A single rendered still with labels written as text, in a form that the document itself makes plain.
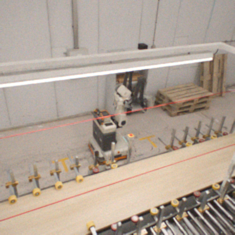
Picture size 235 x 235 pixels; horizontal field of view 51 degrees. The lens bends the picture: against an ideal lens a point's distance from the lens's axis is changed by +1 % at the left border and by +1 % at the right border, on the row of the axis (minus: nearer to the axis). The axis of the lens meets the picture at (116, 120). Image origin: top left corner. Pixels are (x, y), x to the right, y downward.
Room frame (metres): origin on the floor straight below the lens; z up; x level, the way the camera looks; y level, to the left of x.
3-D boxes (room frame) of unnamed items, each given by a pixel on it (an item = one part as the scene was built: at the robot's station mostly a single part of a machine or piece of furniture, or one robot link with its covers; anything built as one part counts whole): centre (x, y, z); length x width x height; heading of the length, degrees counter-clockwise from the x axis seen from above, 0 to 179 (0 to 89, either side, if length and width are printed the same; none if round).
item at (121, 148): (3.76, 0.12, 0.16); 0.67 x 0.64 x 0.25; 117
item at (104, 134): (3.71, 0.20, 0.59); 0.55 x 0.34 x 0.83; 27
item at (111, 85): (5.39, -0.19, 0.78); 0.90 x 0.45 x 1.55; 118
